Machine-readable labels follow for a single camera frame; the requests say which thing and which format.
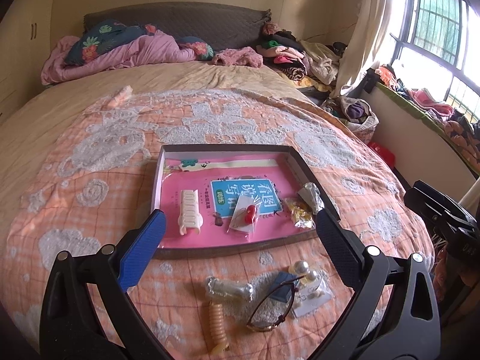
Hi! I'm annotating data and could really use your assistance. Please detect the pearl bow earrings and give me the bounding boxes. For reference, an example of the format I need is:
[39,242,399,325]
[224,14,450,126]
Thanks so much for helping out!
[288,260,332,319]

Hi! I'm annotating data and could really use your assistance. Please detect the white plastic hair claw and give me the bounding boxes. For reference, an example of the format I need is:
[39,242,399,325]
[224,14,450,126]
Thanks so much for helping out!
[177,189,203,236]

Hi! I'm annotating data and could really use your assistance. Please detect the yellow bracelet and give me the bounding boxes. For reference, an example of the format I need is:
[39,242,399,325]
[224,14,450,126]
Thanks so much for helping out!
[282,196,317,230]

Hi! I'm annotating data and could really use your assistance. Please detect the silver foil packet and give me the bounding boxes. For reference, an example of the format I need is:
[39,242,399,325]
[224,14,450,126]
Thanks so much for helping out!
[298,182,325,215]

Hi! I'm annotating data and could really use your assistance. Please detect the blue jewelry box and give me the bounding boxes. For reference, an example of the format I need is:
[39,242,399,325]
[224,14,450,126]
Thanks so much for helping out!
[268,271,299,303]

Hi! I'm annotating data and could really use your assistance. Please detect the red earrings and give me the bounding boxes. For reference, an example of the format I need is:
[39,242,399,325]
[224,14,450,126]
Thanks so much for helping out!
[228,194,261,237]

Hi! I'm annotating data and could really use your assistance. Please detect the orange spiral hair clip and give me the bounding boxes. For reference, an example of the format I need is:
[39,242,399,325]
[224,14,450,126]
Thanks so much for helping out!
[208,301,230,355]

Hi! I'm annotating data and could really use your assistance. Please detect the shallow cardboard box tray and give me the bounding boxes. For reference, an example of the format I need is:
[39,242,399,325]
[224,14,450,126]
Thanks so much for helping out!
[149,143,342,260]

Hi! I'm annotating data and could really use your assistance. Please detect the clothes on window sill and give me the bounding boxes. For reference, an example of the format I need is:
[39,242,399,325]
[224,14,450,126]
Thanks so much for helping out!
[366,65,479,174]

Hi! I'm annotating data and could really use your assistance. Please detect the red container on floor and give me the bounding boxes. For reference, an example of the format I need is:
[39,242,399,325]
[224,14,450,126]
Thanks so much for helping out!
[368,141,395,169]

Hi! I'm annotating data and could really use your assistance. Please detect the bag of clothes on floor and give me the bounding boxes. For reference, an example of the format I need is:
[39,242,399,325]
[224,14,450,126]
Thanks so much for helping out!
[332,97,379,144]

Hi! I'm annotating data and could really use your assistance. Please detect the beige bed sheet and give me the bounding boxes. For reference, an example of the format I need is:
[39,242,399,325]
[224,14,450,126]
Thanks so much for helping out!
[0,61,316,196]

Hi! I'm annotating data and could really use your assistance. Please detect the barred window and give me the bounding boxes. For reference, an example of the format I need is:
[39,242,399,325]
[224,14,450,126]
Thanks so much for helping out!
[390,0,479,123]

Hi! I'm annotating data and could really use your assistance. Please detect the pile of clothes on bed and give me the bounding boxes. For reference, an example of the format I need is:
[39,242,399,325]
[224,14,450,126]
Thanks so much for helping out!
[256,22,347,94]

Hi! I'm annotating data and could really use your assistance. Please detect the pink crumpled quilt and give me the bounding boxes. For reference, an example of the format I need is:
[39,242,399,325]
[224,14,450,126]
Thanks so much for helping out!
[40,30,196,86]

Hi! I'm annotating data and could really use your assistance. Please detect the dark floral pillow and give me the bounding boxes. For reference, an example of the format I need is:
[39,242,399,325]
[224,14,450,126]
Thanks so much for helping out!
[64,19,215,66]

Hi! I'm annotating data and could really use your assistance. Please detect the pink fuzzy garment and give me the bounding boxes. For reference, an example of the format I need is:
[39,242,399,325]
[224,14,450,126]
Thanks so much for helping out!
[211,46,264,68]

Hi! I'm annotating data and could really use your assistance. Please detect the dark grey headboard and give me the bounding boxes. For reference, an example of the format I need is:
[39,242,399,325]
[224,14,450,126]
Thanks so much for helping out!
[83,2,272,51]

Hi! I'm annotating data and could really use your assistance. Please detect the cream wardrobe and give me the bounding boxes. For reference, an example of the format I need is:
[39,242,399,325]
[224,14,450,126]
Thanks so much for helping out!
[1,0,53,123]

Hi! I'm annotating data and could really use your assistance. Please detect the cream window curtain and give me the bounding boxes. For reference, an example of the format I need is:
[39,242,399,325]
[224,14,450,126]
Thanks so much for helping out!
[330,0,393,98]

